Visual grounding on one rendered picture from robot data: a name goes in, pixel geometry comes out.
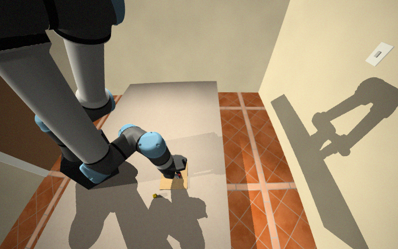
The tan square mat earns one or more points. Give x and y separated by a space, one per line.
175 183

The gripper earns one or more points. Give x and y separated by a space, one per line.
176 164

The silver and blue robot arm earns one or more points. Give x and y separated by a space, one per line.
30 70

